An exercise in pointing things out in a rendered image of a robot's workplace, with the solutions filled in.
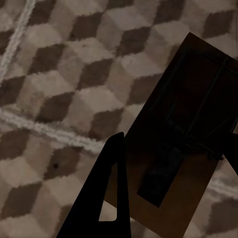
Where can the mousetrap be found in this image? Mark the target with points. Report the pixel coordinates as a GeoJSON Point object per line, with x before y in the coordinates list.
{"type": "Point", "coordinates": [173, 147]}

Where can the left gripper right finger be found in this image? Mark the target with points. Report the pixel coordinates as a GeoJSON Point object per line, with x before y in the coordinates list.
{"type": "Point", "coordinates": [229, 148]}

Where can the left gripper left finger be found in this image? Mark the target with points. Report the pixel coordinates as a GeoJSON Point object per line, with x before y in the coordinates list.
{"type": "Point", "coordinates": [83, 218]}

